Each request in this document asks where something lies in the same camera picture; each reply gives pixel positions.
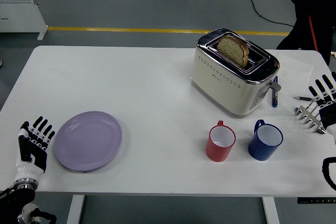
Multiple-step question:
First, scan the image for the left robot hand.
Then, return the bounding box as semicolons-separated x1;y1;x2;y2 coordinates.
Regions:
13;115;56;182

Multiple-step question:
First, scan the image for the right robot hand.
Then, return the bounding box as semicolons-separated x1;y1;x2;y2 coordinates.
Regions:
308;71;336;145

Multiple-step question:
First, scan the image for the purple plate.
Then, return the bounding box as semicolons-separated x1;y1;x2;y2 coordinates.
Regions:
54;111;123;174

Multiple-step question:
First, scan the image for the brown bread slice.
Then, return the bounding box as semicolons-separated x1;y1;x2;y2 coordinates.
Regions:
216;35;250;69

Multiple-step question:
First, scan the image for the metal toast rack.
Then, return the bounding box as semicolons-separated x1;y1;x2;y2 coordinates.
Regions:
293;102;326;134

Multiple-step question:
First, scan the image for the blue marker pen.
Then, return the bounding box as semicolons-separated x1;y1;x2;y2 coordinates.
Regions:
271;76;279;108

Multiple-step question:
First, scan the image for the white paper sheet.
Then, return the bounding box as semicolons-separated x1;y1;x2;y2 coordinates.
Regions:
277;52;315;90

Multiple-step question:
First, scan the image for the white table leg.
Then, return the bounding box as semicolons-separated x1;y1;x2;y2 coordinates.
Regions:
66;195;85;224
262;197;280;224

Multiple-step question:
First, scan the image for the blue enamel mug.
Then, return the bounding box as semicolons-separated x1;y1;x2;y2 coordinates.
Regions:
248;119;284;161

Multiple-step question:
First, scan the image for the black table control panel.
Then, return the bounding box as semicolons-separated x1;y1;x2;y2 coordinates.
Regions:
297;197;336;204

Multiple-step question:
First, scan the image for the cream and chrome toaster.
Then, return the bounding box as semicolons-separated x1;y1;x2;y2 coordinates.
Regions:
191;27;282;119

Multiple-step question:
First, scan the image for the red enamel mug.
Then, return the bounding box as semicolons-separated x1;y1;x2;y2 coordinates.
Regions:
205;120;236;163

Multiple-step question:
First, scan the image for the white panel heater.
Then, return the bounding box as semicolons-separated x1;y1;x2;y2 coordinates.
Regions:
0;0;49;41

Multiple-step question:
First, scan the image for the yellow floor tape line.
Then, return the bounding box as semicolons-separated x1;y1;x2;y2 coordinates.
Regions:
48;26;290;37

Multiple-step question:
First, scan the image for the long black floor cable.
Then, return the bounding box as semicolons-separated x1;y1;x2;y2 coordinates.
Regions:
234;0;295;28

